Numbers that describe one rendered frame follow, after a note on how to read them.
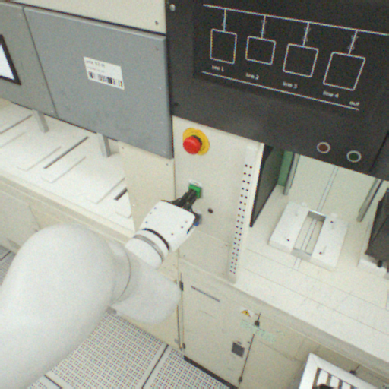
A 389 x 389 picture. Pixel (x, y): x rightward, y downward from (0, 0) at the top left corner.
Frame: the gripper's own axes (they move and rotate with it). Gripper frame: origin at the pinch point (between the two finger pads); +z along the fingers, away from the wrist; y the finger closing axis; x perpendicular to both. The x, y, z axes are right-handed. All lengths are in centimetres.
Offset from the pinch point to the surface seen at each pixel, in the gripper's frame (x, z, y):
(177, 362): -120, 0, -8
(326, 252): -30, 26, 35
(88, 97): 18.4, 1.7, -28.6
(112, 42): 32.9, 1.7, -18.1
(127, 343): -120, -5, -35
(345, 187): -33, 64, 34
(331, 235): -30, 34, 35
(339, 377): -44, -2, 49
